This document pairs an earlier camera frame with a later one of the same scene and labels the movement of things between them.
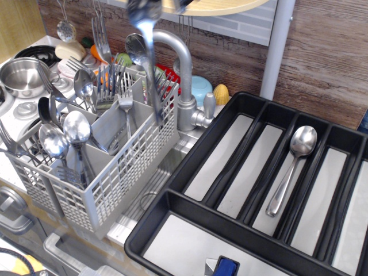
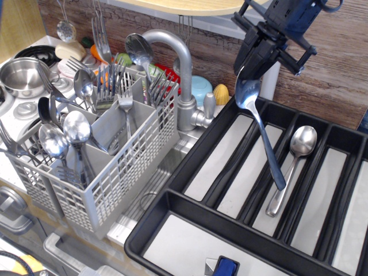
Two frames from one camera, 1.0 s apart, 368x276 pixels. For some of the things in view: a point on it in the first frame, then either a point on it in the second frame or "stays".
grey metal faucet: (188, 116) stays
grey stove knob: (26, 110) stays
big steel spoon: (147, 12) -> (248, 92)
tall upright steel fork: (101, 38) stays
